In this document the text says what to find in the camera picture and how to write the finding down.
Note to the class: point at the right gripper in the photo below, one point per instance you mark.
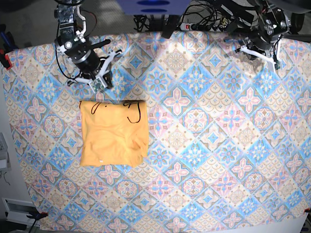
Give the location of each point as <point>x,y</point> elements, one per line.
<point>87,60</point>

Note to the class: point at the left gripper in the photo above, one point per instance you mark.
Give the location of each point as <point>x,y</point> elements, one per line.
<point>264,45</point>

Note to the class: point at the yellow T-shirt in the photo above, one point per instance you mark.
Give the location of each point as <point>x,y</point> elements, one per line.
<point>114,134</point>

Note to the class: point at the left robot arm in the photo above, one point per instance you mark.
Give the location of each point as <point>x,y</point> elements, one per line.
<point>272,23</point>

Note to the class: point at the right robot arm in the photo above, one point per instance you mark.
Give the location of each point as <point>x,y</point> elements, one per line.
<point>71,41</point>

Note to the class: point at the white power strip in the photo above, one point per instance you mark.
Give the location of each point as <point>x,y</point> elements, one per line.
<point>204,27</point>

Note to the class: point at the black clamp at table top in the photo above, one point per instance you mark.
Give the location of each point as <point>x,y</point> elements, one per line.
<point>170,25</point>

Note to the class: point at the orange black clamp upper left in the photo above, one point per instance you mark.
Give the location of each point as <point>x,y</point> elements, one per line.
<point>9,45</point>

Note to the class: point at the orange black clamp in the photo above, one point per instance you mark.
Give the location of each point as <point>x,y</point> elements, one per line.
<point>9,45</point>
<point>36,215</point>

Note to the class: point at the patterned blue tile tablecloth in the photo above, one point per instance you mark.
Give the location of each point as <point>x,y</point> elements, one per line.
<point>229,141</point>

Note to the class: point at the white box at left edge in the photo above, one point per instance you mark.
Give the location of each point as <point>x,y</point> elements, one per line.
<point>4,155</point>

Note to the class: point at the orange black clamp lower left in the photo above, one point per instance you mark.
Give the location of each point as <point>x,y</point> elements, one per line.
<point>36,215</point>

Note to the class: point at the orange clamp lower right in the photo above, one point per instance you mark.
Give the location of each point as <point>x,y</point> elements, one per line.
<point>307,210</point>

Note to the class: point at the white wrist camera bracket right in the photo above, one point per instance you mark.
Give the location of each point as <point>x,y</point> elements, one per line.
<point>96,84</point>

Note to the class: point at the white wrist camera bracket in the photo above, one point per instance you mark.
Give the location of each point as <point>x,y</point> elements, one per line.
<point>262,57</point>
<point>96,84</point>

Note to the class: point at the white wrist camera bracket left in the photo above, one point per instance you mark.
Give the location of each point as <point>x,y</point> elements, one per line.
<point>262,57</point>

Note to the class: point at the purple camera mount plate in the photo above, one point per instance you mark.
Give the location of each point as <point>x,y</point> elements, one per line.
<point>153,7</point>

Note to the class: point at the white rail lower left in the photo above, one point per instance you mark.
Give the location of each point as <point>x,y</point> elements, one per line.
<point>16,211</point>

